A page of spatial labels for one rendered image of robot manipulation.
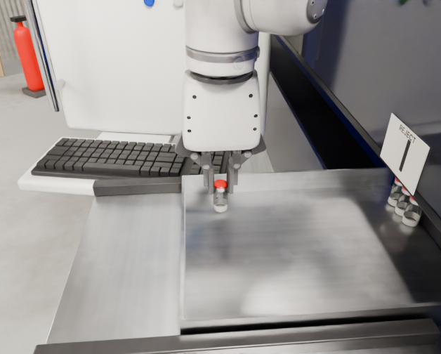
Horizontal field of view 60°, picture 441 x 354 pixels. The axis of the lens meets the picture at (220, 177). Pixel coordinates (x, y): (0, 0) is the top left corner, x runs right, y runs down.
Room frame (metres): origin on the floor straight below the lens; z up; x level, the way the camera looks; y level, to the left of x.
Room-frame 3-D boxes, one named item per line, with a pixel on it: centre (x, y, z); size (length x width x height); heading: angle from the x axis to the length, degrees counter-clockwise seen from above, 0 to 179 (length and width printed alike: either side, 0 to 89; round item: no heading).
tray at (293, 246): (0.37, -0.12, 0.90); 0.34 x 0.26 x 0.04; 94
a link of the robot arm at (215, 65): (0.45, 0.00, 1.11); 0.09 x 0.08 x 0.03; 95
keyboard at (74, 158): (0.70, 0.18, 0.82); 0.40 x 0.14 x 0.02; 83
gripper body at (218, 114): (0.45, 0.00, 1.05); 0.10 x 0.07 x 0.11; 95
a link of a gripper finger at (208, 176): (0.45, 0.03, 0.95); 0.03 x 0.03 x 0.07; 5
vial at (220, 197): (0.45, 0.00, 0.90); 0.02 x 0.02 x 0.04
